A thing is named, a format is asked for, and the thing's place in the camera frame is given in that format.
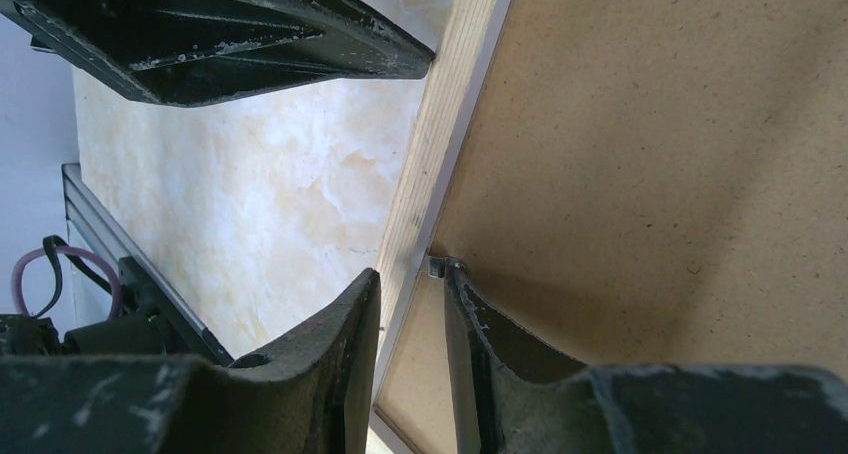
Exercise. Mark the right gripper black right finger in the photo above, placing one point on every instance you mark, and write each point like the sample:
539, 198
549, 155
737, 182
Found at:
514, 393

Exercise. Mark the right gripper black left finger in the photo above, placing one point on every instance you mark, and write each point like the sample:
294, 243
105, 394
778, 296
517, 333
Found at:
308, 391

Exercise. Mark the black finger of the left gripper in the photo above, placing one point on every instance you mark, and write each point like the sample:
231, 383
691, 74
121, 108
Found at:
194, 53

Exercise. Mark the brown cardboard backing board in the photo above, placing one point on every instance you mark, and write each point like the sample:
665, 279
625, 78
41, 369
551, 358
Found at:
662, 180

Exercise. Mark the light wooden picture frame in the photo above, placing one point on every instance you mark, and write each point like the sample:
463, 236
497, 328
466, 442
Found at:
451, 92

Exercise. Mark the small metal frame clip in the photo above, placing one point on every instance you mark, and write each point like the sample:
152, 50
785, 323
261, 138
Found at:
438, 267

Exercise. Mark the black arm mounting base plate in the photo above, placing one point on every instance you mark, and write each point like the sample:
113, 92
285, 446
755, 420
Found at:
150, 324

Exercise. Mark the aluminium front rail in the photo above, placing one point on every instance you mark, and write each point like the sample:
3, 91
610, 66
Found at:
91, 227

